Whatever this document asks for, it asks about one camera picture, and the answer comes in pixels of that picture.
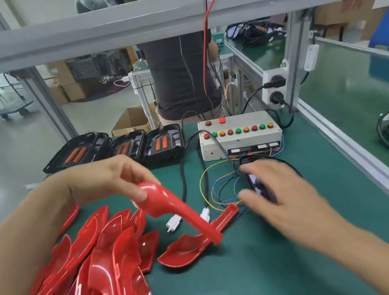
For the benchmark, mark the person's left hand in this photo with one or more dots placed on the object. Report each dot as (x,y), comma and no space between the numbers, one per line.
(113,178)

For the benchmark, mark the black mesh basket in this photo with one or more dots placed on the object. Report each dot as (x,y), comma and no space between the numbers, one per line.
(94,66)

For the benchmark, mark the low open cardboard carton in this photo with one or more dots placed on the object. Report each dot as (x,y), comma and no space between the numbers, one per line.
(128,122)

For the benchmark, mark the aluminium workstation frame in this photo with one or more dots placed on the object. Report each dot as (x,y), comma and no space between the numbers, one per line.
(128,22)

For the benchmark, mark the person's right hand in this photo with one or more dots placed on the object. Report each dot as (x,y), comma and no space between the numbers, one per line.
(292,208)

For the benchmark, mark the pile of black lamp housings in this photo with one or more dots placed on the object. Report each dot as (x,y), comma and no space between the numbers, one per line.
(126,146)

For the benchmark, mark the white switch box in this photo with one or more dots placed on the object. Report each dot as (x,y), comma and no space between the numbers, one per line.
(311,57)

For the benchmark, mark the flat platform trolley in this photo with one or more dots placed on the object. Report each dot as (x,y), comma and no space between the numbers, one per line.
(14,108)

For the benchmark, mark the pile of red lens covers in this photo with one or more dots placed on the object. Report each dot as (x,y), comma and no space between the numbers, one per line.
(97,273)

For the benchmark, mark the white power strip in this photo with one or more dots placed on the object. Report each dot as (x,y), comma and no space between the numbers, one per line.
(265,77)

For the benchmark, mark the white metal stand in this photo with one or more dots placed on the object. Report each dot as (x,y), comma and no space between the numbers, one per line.
(142,88)

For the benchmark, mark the beige test button box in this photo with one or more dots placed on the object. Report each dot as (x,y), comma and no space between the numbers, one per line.
(241,146)

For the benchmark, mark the red curved lens cover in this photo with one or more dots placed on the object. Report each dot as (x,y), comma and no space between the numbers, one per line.
(181,211)

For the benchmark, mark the person's left forearm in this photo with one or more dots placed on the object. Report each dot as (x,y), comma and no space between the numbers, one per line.
(17,262)

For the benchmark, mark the large cardboard box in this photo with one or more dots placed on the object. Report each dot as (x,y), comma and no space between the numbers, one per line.
(73,90)

